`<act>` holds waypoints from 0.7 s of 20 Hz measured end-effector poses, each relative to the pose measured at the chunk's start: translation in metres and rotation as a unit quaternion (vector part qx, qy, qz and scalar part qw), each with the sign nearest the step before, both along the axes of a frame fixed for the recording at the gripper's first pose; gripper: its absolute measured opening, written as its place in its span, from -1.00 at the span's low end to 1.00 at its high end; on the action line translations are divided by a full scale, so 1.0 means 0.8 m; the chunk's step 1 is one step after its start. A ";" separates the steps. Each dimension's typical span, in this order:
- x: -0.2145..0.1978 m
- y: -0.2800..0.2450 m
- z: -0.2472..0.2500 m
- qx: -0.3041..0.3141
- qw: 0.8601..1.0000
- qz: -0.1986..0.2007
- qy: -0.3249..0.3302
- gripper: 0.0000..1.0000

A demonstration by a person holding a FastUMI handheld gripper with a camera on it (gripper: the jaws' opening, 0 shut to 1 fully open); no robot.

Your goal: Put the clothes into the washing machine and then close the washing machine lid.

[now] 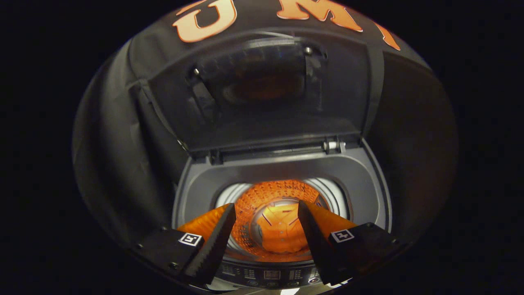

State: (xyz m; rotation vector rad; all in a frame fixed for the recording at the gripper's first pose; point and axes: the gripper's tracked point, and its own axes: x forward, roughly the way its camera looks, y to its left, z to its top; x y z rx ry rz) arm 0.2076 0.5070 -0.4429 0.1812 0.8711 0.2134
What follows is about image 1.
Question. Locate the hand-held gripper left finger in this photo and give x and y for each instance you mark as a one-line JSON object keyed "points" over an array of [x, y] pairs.
{"points": [[213, 250]]}

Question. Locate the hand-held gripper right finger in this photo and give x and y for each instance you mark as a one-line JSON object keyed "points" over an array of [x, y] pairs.
{"points": [[317, 246]]}

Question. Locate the yellow polo shirt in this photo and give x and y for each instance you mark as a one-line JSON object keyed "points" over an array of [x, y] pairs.
{"points": [[282, 229]]}

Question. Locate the black side curtain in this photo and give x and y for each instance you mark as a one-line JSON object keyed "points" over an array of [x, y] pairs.
{"points": [[106, 143]]}

